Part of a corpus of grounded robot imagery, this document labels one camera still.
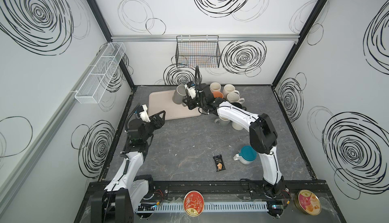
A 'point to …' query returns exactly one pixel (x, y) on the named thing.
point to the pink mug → (215, 86)
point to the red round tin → (193, 203)
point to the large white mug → (229, 88)
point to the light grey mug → (222, 122)
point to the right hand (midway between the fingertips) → (181, 99)
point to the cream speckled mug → (233, 97)
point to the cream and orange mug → (217, 94)
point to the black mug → (237, 104)
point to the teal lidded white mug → (247, 155)
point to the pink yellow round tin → (307, 201)
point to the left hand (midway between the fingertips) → (163, 112)
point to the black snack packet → (220, 164)
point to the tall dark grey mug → (180, 95)
